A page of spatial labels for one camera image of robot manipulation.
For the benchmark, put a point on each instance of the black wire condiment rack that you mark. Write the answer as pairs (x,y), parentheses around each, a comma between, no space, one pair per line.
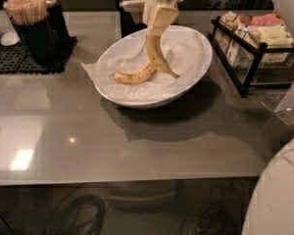
(270,68)

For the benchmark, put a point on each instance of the spotted banana rear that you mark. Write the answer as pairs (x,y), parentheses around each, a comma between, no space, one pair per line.
(135,78)

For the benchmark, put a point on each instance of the black rubber mat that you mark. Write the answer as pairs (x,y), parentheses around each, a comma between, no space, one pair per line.
(16,59)

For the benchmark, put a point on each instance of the white bowl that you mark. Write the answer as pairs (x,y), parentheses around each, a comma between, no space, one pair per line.
(192,62)

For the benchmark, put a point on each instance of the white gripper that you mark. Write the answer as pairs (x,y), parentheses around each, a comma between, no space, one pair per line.
(160,15)

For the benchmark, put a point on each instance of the white shaker black lid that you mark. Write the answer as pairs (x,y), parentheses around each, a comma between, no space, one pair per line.
(8,35)

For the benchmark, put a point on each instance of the white paper liner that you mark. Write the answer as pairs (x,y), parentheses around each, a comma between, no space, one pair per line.
(127,59)

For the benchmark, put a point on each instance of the dark bottle with cork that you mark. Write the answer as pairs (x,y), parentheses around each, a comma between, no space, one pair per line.
(57,22)

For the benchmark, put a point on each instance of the wooden stir sticks bundle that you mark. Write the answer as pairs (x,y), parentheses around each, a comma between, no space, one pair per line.
(26,12)

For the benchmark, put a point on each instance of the brown paper napkins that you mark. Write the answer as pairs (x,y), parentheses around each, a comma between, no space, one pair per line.
(134,0)

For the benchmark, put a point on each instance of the black napkin holder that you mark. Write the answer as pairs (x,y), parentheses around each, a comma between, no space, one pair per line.
(127,24)

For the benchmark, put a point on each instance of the yellow banana front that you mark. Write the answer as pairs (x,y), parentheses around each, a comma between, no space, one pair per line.
(156,56)

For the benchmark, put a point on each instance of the black stir stick holder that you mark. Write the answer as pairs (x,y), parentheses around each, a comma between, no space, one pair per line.
(39,40)

